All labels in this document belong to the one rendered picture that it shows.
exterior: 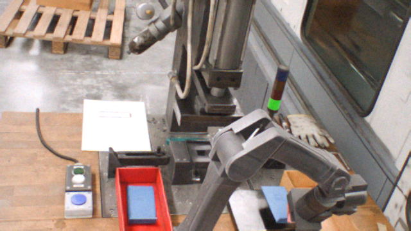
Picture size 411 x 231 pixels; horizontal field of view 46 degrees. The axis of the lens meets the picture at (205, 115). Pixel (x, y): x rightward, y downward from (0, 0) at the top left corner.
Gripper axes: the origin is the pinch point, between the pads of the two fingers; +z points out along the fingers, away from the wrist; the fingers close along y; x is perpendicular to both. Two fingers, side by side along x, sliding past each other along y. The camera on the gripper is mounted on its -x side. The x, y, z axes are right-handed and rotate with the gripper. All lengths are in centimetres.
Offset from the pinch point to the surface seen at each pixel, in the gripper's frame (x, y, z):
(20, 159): 69, 25, 25
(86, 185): 51, 14, 15
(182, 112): 27.2, 28.4, -2.0
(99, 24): 38, 239, 230
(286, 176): -5.6, 15.6, 10.2
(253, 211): 5.9, 5.0, 9.7
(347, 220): -17.5, 0.2, 1.9
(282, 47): -47, 111, 74
